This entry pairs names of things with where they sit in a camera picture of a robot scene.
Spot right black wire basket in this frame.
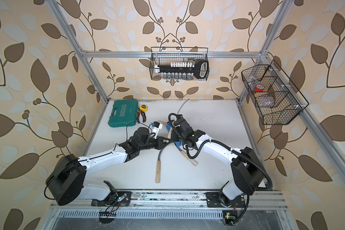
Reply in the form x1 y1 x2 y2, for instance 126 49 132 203
241 60 309 125

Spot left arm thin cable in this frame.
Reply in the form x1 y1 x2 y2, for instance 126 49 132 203
113 120 153 150

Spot rear black wire basket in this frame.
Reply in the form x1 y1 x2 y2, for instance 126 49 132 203
149 46 209 81

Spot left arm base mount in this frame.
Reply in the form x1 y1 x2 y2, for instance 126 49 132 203
91 181 132 207

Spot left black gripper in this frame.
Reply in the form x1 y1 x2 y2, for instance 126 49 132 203
137 135 172 152

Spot red handled pliers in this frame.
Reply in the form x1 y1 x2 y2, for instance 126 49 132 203
137 110 147 124

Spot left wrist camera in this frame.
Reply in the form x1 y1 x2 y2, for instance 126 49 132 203
150 121 163 139

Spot red item in basket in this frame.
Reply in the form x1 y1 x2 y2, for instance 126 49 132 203
254 84 265 93

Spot green plastic tool case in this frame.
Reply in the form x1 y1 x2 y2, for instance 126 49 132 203
108 99 139 127

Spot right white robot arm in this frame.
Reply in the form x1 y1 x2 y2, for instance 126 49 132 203
168 113 273 207

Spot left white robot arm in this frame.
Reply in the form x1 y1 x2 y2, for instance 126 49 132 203
45 127 171 206

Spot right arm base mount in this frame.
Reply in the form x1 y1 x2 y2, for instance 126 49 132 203
205 181 245 209

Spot yellow tape measure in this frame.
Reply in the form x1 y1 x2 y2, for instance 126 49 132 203
140 104 148 112

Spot blue grey microfiber rag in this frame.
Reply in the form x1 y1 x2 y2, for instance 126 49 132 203
171 128 182 147

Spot black wire basket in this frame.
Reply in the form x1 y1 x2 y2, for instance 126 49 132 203
241 60 309 125
149 46 209 81

